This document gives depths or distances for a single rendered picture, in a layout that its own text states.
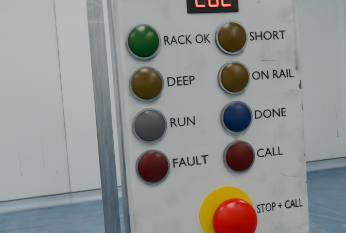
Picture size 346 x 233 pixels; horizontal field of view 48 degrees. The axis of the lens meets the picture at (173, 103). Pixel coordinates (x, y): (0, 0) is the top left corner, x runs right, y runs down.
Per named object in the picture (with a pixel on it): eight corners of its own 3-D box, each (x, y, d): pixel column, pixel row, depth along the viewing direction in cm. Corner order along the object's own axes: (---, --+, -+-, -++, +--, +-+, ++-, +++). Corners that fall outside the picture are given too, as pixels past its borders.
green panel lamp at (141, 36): (161, 56, 33) (159, 23, 33) (129, 58, 33) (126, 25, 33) (159, 57, 34) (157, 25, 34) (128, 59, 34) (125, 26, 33)
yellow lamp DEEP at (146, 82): (165, 98, 34) (162, 66, 33) (132, 101, 33) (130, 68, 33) (162, 98, 34) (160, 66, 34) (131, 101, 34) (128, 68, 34)
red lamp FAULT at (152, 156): (170, 181, 34) (168, 150, 34) (139, 185, 33) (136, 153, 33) (169, 179, 35) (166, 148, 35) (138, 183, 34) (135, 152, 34)
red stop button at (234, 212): (262, 244, 34) (259, 198, 33) (218, 252, 33) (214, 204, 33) (241, 226, 38) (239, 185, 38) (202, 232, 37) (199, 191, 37)
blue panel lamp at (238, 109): (254, 131, 35) (252, 101, 35) (225, 134, 35) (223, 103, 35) (250, 130, 36) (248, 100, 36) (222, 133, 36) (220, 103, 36)
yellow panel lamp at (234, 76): (252, 92, 35) (249, 61, 35) (222, 94, 35) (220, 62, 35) (248, 91, 36) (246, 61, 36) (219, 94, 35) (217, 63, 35)
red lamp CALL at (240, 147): (256, 170, 36) (255, 140, 36) (228, 174, 35) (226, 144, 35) (253, 169, 36) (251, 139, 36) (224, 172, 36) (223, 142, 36)
